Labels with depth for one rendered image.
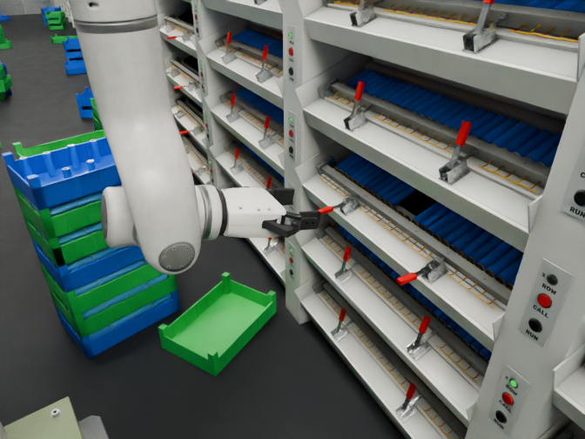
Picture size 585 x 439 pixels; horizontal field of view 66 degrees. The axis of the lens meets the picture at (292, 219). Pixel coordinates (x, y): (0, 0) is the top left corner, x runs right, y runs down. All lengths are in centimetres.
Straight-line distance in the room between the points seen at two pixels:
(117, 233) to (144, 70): 22
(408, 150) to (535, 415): 45
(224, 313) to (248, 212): 82
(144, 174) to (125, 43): 14
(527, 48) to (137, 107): 48
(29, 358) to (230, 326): 57
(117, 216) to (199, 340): 82
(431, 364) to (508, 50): 58
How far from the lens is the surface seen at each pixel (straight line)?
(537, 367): 73
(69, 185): 117
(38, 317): 165
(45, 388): 142
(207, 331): 142
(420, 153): 81
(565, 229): 63
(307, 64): 105
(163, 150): 56
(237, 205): 68
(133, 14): 55
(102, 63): 56
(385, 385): 115
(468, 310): 80
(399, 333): 100
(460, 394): 93
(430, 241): 87
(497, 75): 66
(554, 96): 62
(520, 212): 68
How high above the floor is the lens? 99
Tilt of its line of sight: 31 degrees down
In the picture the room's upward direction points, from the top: straight up
